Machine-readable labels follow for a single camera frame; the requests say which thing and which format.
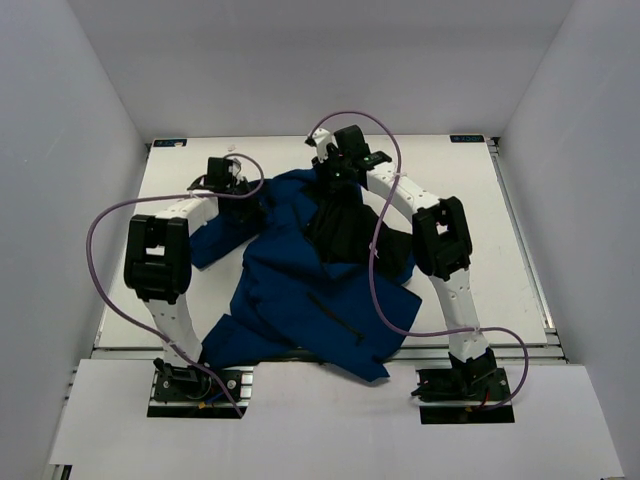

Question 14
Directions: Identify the blue zip jacket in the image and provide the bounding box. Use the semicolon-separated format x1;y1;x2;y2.
191;169;421;382

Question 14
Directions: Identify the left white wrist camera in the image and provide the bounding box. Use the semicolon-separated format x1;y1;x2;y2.
226;157;245;184

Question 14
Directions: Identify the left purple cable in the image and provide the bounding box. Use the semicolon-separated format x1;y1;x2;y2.
85;153;266;419

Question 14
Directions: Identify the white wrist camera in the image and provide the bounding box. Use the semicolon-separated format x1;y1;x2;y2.
304;127;333;149
226;157;245;184

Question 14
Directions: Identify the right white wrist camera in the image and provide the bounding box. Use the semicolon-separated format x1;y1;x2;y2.
304;127;333;149

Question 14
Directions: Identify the left blue table label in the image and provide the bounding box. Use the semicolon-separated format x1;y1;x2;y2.
152;138;187;148

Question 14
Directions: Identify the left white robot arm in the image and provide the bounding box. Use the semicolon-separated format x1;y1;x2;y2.
124;154;265;399

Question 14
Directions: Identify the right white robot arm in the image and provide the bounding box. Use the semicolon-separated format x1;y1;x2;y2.
305;125;497;399

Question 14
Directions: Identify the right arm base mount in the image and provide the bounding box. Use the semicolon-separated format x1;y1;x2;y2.
411;348;515;425

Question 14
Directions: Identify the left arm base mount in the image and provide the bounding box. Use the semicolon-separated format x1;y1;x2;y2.
147;358;240;420

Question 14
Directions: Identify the right blue table label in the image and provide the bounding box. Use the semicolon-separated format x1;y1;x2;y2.
449;134;485;143

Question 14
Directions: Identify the blue table label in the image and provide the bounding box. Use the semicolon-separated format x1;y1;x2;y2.
449;134;485;143
152;138;187;148

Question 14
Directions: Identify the purple cable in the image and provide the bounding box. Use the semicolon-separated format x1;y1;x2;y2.
305;109;530;412
85;153;266;419

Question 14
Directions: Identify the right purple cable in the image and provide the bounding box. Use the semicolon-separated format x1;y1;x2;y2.
305;109;530;412

